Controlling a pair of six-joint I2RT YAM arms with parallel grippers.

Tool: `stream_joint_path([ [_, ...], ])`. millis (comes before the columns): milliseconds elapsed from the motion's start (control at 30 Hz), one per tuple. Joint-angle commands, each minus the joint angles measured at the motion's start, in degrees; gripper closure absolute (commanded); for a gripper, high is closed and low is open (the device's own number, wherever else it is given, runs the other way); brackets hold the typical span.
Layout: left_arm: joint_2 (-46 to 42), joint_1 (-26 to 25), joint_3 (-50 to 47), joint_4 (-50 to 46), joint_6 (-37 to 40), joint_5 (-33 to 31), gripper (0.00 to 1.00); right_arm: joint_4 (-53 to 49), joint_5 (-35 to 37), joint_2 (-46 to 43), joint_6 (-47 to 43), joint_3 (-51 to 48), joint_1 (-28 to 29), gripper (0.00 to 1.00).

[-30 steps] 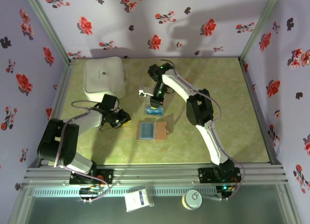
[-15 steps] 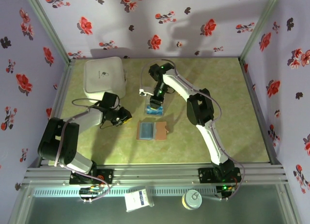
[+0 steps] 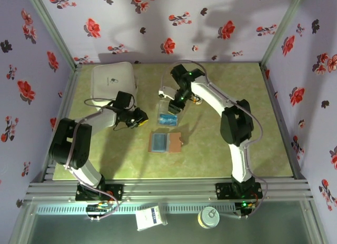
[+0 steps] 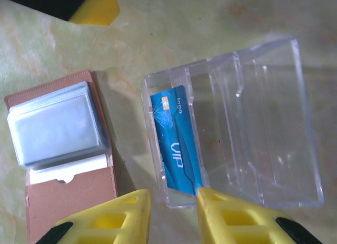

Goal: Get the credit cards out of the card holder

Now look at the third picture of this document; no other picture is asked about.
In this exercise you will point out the clear plastic tray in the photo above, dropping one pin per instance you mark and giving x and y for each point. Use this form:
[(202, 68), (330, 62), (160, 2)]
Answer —
[(163, 107)]

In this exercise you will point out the tin can with pull tab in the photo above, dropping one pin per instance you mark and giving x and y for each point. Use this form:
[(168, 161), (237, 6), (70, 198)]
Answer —
[(208, 217)]

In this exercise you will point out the aluminium frame post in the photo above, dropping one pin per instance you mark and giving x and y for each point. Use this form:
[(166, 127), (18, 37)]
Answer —
[(54, 30), (280, 30)]

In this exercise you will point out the dark blue credit card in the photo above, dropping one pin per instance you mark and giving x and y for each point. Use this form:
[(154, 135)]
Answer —
[(159, 142)]

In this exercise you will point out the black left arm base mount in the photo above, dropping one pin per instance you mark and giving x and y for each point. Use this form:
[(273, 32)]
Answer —
[(116, 191)]

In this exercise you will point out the white plastic storage box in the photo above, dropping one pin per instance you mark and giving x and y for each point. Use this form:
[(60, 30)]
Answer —
[(105, 80)]

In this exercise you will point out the aluminium side rail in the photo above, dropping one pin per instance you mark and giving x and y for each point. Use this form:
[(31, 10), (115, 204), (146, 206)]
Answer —
[(278, 109), (69, 93)]

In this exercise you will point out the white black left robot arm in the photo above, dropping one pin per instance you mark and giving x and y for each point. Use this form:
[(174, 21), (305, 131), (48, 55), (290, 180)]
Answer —
[(102, 120)]

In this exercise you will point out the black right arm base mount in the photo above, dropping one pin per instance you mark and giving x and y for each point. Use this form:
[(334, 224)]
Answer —
[(223, 191)]

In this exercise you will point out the white blue paper box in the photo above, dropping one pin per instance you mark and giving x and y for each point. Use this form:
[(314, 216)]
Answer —
[(148, 219)]

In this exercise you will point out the long aluminium frame rail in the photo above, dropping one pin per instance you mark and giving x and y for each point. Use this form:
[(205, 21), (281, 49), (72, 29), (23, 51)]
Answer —
[(171, 188)]

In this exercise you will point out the orange cap pill bottle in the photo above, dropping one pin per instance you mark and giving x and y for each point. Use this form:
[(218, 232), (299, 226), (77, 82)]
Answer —
[(198, 101)]

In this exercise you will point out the brown card holder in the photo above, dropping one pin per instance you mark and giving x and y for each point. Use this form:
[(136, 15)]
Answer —
[(173, 145)]

